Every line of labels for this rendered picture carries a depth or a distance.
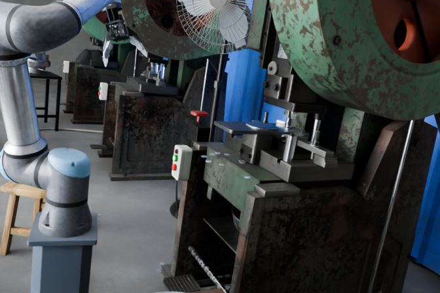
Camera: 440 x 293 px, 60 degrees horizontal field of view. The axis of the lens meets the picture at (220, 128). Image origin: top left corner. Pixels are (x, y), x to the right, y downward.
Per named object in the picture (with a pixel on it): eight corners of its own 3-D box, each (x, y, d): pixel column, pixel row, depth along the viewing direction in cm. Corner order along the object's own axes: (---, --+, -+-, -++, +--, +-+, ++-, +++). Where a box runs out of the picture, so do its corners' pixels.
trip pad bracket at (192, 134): (192, 169, 165) (198, 125, 161) (184, 161, 173) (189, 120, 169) (205, 169, 168) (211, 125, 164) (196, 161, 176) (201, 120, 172)
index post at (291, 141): (286, 162, 128) (291, 134, 126) (281, 159, 131) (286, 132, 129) (293, 162, 129) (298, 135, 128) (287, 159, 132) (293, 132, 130)
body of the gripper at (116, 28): (108, 40, 132) (98, 6, 130) (110, 44, 140) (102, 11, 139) (129, 36, 133) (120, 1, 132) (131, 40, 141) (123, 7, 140)
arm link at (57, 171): (73, 206, 108) (76, 161, 105) (32, 196, 111) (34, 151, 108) (96, 193, 120) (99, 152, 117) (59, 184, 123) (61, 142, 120)
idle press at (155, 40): (99, 193, 253) (124, -94, 217) (82, 149, 339) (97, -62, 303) (287, 186, 322) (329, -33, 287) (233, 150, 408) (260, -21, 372)
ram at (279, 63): (279, 101, 135) (294, 15, 129) (255, 94, 148) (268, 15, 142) (315, 104, 143) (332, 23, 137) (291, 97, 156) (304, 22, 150)
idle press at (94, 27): (65, 128, 397) (76, -51, 361) (51, 108, 478) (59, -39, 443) (196, 130, 478) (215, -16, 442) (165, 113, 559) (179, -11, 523)
